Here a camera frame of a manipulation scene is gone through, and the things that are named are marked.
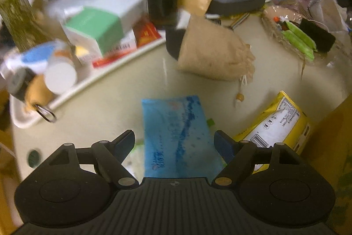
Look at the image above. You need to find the white and blue bottle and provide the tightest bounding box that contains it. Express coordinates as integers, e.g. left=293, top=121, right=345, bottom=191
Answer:
left=0, top=41, right=67, bottom=79

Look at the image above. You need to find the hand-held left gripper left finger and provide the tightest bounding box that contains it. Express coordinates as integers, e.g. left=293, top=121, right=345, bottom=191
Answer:
left=48, top=130, right=139, bottom=189

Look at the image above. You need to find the wicker basket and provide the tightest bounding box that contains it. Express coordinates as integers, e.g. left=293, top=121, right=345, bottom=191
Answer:
left=261, top=2, right=336, bottom=66

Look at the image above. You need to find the clear plastic bag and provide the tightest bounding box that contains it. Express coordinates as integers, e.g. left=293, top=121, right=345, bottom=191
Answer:
left=318, top=0, right=352, bottom=32

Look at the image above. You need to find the dark green round disc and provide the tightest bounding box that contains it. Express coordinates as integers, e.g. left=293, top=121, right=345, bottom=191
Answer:
left=27, top=149, right=43, bottom=168

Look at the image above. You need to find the green packet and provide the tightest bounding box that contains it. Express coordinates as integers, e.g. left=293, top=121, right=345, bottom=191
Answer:
left=287, top=22, right=317, bottom=53
left=282, top=30, right=314, bottom=61

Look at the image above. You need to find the blue tissue packet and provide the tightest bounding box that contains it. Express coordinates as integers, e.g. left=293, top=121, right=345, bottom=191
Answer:
left=141, top=95, right=225, bottom=179

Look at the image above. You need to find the tan leather pouch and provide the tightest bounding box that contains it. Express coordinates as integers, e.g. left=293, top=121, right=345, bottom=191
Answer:
left=23, top=74, right=56, bottom=115

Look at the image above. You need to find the cardboard box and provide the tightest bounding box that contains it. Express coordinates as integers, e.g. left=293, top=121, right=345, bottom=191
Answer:
left=300, top=97, right=352, bottom=235

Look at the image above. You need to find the burlap drawstring pouch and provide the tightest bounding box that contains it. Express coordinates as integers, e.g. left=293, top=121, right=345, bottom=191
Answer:
left=176, top=15, right=257, bottom=109

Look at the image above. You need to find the black cylinder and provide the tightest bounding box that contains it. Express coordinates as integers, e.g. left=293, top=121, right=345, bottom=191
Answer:
left=7, top=67, right=36, bottom=101

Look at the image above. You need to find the black sponge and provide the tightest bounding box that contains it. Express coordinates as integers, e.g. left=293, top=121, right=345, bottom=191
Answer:
left=298, top=17, right=337, bottom=53

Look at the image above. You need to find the metal carabiner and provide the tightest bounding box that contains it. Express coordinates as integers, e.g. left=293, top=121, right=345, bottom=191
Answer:
left=34, top=103, right=58, bottom=123

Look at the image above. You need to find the bamboo plant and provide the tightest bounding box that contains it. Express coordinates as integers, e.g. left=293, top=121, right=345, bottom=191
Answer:
left=0, top=0, right=53, bottom=53

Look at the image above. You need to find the white tray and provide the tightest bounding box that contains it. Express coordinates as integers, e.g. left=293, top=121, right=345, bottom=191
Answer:
left=9, top=28, right=167, bottom=130

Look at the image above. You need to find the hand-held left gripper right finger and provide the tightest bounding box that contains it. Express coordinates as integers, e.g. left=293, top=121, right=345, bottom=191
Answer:
left=212, top=130, right=303, bottom=189

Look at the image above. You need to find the white capped bottle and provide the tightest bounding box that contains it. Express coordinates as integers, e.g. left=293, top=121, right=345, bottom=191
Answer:
left=44, top=49, right=78, bottom=95

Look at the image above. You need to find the yellow tissue packet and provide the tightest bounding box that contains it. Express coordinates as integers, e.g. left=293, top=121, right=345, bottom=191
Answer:
left=232, top=90, right=313, bottom=173

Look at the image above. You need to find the large white box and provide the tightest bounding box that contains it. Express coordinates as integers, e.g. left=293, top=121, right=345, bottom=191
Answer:
left=46, top=0, right=148, bottom=35

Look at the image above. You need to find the red packet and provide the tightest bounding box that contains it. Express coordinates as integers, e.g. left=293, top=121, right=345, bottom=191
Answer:
left=134, top=17, right=163, bottom=49

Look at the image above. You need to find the rainbow ribbon cable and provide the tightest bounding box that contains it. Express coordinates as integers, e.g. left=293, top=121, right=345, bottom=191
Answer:
left=228, top=13, right=250, bottom=30

